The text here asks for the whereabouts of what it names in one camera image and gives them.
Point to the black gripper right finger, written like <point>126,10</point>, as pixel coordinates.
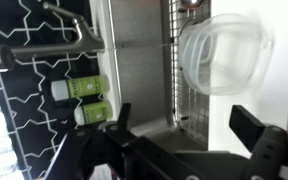
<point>247,128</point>

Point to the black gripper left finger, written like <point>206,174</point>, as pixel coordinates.
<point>124,115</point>

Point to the clear plastic container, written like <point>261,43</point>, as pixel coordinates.
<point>227,55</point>

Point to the stainless steel sink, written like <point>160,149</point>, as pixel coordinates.
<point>140,66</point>

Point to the metal sink bottom grid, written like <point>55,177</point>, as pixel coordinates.
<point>190,110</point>

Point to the short green soap bottle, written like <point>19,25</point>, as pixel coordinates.
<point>95,112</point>

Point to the tall green soap bottle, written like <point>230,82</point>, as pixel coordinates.
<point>84,86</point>

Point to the brushed steel gooseneck faucet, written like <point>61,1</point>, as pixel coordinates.
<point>84,41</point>

